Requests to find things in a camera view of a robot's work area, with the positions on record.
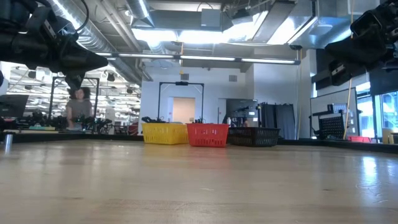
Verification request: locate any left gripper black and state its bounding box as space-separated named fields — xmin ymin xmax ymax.
xmin=0 ymin=0 xmax=109 ymax=91

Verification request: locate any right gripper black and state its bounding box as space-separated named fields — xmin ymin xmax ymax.
xmin=325 ymin=0 xmax=398 ymax=86

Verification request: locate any person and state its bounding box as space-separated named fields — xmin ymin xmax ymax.
xmin=65 ymin=86 xmax=93 ymax=129

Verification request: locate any white board panel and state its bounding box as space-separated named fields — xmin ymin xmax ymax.
xmin=310 ymin=88 xmax=358 ymax=139

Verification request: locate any black distant robot rig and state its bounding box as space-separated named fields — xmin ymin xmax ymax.
xmin=17 ymin=111 xmax=113 ymax=132

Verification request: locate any black perforated crate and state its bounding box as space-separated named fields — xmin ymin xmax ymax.
xmin=318 ymin=114 xmax=346 ymax=140

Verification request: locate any red distant bin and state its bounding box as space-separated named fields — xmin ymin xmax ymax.
xmin=347 ymin=136 xmax=373 ymax=143

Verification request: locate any black computer monitor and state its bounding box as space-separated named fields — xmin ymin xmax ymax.
xmin=0 ymin=94 xmax=29 ymax=118

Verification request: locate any black curtain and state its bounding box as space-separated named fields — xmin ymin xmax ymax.
xmin=259 ymin=102 xmax=295 ymax=140

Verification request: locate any silver metal cylinder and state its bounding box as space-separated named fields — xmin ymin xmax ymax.
xmin=4 ymin=133 xmax=14 ymax=153

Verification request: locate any yellow plastic basket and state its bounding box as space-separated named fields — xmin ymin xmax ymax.
xmin=141 ymin=123 xmax=189 ymax=145

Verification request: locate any grey metal cabinet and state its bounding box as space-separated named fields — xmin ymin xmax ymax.
xmin=226 ymin=98 xmax=259 ymax=128

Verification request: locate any black plastic basket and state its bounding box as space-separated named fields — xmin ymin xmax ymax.
xmin=227 ymin=126 xmax=281 ymax=147

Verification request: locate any long ceiling light bar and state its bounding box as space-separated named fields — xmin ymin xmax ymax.
xmin=93 ymin=51 xmax=301 ymax=65

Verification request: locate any red plastic basket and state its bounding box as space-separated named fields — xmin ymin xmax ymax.
xmin=186 ymin=123 xmax=230 ymax=148

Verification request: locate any black gantry frame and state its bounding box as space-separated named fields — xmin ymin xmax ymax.
xmin=157 ymin=82 xmax=205 ymax=124
xmin=49 ymin=77 xmax=100 ymax=131

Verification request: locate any thick yellow hanging cable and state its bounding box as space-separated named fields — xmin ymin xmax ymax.
xmin=343 ymin=0 xmax=355 ymax=140

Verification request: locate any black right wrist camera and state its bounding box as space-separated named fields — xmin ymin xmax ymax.
xmin=350 ymin=10 xmax=390 ymax=37

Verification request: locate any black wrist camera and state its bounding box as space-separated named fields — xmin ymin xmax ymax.
xmin=29 ymin=7 xmax=79 ymax=43
xmin=350 ymin=10 xmax=390 ymax=37

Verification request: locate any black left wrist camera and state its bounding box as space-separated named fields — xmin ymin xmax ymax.
xmin=29 ymin=7 xmax=79 ymax=43

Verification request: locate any thin yellow hanging cable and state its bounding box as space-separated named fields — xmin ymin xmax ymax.
xmin=297 ymin=49 xmax=303 ymax=140

